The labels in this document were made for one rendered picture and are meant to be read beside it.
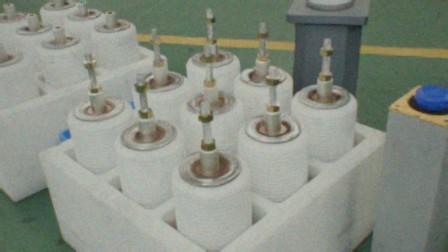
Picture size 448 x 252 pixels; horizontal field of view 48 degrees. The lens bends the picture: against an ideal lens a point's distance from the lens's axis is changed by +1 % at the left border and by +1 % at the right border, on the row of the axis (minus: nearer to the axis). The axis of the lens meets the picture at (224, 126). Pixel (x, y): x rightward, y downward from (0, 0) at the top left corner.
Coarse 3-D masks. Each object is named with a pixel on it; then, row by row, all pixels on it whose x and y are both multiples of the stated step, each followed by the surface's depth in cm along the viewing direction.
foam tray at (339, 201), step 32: (64, 160) 76; (352, 160) 72; (64, 192) 76; (96, 192) 69; (320, 192) 66; (352, 192) 73; (64, 224) 83; (96, 224) 72; (128, 224) 64; (160, 224) 62; (256, 224) 61; (288, 224) 62; (320, 224) 69; (352, 224) 77
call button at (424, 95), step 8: (424, 88) 57; (432, 88) 57; (440, 88) 57; (416, 96) 56; (424, 96) 56; (432, 96) 55; (440, 96) 55; (424, 104) 56; (432, 104) 55; (440, 104) 55
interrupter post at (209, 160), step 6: (216, 150) 57; (204, 156) 57; (210, 156) 57; (216, 156) 58; (204, 162) 58; (210, 162) 58; (216, 162) 58; (204, 168) 58; (210, 168) 58; (216, 168) 58
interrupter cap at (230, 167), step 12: (192, 156) 61; (228, 156) 61; (180, 168) 59; (192, 168) 59; (228, 168) 59; (240, 168) 58; (192, 180) 57; (204, 180) 57; (216, 180) 57; (228, 180) 57
